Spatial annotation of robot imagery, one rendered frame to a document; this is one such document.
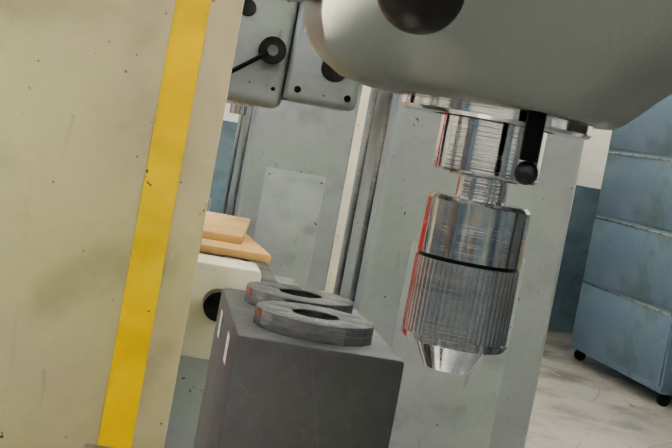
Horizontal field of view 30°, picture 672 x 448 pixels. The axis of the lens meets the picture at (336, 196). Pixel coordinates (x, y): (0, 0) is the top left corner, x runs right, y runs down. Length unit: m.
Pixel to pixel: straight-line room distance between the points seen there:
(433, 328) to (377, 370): 0.34
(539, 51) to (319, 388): 0.44
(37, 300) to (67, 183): 0.21
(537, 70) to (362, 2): 0.07
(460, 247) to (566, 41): 0.11
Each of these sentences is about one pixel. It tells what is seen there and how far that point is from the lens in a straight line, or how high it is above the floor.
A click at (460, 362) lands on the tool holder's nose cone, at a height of 1.20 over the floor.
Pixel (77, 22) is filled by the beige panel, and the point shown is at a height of 1.39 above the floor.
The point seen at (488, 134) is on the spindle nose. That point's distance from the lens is 0.54.
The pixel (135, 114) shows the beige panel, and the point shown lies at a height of 1.25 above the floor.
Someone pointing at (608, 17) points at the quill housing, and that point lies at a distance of 0.49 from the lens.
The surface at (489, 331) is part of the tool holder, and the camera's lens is 0.55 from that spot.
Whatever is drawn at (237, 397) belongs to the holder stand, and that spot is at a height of 1.09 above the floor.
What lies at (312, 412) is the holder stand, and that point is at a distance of 0.89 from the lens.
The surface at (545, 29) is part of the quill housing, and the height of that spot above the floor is 1.34.
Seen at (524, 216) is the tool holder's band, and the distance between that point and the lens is 0.55.
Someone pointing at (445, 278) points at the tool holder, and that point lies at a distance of 0.54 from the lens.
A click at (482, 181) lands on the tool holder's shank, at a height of 1.28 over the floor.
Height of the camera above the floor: 1.29
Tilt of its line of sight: 3 degrees down
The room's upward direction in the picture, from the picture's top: 11 degrees clockwise
